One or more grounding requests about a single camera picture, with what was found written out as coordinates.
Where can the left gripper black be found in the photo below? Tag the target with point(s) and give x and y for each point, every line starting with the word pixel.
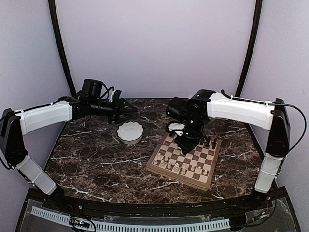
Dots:
pixel 119 108

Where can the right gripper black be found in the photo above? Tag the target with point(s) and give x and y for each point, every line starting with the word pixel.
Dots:
pixel 187 147

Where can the wooden chessboard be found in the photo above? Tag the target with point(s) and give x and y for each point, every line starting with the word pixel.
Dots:
pixel 204 155

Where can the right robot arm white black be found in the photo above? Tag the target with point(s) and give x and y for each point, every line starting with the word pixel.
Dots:
pixel 271 116

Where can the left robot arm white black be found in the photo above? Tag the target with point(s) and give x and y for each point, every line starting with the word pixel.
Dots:
pixel 27 135

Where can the white scalloped bowl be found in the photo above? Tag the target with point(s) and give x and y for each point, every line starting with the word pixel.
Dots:
pixel 130 133

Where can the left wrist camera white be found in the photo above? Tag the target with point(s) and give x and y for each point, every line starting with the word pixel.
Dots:
pixel 114 96

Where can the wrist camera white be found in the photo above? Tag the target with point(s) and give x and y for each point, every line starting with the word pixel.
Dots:
pixel 175 128
pixel 114 96

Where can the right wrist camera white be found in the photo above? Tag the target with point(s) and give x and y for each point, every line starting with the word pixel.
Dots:
pixel 175 128

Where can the black front rail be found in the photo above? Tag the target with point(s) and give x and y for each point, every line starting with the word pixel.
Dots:
pixel 87 208

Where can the white slotted cable duct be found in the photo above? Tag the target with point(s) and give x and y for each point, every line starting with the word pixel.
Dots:
pixel 128 224

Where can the black left frame post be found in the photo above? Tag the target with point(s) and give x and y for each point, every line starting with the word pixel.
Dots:
pixel 60 46

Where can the black frame post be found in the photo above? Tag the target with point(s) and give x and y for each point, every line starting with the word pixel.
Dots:
pixel 250 48
pixel 60 46

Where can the black right frame post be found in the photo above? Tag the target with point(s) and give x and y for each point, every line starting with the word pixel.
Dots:
pixel 250 48

